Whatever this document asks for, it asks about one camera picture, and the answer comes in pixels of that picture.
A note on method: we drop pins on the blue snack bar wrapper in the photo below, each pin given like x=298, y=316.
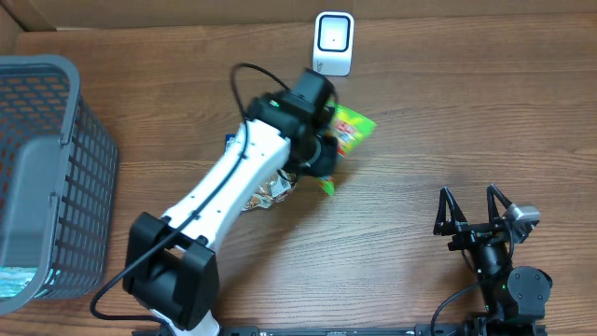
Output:
x=230, y=140

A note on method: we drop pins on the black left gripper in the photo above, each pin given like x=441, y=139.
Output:
x=327, y=163

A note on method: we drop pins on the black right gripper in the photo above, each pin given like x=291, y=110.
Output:
x=469, y=231

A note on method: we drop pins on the beige brown snack bag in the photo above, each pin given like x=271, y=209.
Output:
x=273, y=190

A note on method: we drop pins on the white barcode scanner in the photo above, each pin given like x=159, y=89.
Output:
x=333, y=42

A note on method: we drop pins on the light teal snack packet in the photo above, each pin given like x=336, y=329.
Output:
x=14, y=280

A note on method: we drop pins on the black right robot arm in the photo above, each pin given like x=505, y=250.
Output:
x=515, y=298

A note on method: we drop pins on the grey plastic mesh basket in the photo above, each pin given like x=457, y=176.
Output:
x=59, y=168

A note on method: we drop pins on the green Haribo candy bag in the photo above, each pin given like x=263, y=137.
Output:
x=349, y=128

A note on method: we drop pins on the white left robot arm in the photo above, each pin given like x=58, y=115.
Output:
x=171, y=266

